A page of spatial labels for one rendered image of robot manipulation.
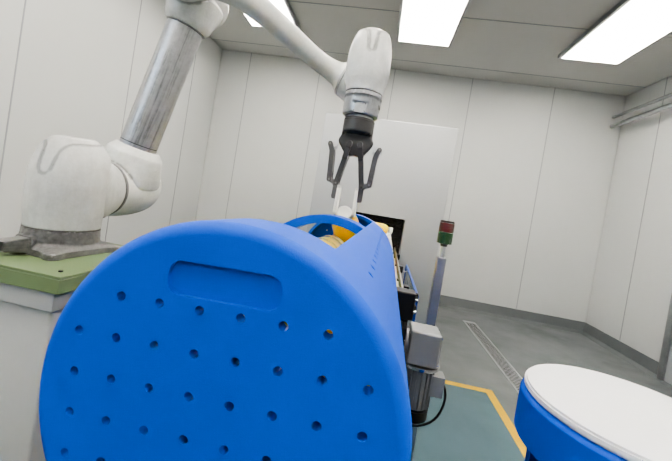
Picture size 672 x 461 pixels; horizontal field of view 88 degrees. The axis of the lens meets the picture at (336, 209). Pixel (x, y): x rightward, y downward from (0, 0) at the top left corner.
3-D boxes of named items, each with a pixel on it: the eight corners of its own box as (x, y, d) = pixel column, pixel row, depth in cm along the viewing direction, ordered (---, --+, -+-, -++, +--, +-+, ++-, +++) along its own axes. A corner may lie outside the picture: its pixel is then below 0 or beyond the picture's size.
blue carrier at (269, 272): (11, 564, 27) (55, 196, 26) (299, 294, 113) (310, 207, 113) (382, 688, 22) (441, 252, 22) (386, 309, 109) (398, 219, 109)
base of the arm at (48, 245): (-35, 247, 74) (-32, 221, 74) (67, 238, 95) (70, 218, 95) (30, 264, 70) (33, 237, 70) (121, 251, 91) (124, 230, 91)
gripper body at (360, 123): (340, 112, 81) (334, 151, 81) (376, 116, 79) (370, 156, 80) (344, 120, 88) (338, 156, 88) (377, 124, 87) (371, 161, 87)
